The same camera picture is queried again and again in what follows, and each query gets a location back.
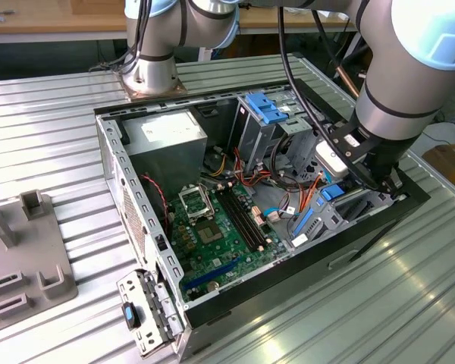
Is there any orange yellow disk power wire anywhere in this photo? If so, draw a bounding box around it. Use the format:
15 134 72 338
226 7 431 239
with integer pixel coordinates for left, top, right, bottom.
299 172 324 213

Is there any black latch with blue button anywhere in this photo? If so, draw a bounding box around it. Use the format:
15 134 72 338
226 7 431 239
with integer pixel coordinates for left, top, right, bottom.
121 302 140 331

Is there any black RAM slot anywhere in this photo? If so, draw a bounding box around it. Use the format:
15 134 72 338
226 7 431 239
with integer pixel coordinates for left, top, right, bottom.
221 185 264 250
230 184 273 249
225 184 268 249
215 185 259 250

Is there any metal socket cover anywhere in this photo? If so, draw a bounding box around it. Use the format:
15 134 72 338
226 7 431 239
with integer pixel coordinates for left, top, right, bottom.
177 184 215 224

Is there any copper coloured hose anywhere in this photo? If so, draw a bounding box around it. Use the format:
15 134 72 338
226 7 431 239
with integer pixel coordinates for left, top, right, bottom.
335 66 361 98

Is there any brown square base plate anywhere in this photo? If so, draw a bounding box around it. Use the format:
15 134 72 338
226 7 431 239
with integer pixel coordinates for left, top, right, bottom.
113 66 189 102

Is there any blue plastic drive latch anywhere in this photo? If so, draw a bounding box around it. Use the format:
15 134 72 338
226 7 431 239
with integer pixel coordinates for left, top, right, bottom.
245 93 289 125

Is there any grey metal drive cage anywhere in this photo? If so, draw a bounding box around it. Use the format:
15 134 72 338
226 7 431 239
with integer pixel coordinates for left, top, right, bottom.
229 90 319 179

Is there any silver power supply unit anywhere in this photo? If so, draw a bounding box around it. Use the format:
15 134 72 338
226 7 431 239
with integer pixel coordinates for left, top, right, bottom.
121 108 209 198

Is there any wooden desk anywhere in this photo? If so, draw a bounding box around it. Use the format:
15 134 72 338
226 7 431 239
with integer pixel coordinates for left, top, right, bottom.
0 0 359 45

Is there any grey parts rack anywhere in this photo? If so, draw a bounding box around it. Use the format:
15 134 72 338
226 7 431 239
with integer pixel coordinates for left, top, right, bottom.
0 176 79 337

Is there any red black twisted wire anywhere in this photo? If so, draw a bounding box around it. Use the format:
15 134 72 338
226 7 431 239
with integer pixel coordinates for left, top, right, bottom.
140 173 171 229

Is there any green motherboard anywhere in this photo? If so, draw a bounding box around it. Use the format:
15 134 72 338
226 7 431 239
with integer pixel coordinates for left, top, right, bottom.
166 180 293 304

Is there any blue expansion slot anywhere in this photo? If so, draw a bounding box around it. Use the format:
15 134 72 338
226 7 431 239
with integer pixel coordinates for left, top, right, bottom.
184 257 240 291

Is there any black case fan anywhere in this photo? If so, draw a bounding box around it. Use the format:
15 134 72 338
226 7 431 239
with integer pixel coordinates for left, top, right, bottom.
140 173 171 236

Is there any dark chipset heat sink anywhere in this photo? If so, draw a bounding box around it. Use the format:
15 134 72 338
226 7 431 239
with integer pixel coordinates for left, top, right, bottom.
196 221 224 243

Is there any power supply wire bundle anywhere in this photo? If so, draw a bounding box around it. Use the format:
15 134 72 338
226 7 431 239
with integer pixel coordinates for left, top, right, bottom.
202 146 274 189

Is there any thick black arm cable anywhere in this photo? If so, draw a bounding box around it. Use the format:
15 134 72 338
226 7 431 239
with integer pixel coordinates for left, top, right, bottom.
276 0 382 190

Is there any grey metal disk bay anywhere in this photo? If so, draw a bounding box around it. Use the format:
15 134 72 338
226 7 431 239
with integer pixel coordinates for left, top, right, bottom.
287 177 409 247

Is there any hinged metal slot bracket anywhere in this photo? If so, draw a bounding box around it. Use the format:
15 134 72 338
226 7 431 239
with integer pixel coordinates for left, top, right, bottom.
116 268 187 359

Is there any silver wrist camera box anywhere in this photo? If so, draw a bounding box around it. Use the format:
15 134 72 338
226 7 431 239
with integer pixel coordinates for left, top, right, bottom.
313 142 350 178

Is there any black open PC case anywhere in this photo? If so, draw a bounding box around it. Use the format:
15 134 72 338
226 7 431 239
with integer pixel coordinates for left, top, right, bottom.
93 77 431 359

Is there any perforated metal drive cage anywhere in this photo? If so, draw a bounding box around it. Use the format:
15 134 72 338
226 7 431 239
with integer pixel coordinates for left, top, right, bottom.
290 121 327 183

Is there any CPU socket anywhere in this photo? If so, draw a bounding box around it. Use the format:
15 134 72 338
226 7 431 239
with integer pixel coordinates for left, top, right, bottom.
177 183 216 225

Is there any small cardboard box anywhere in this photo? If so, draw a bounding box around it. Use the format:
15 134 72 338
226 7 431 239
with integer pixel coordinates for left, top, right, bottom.
422 142 455 198

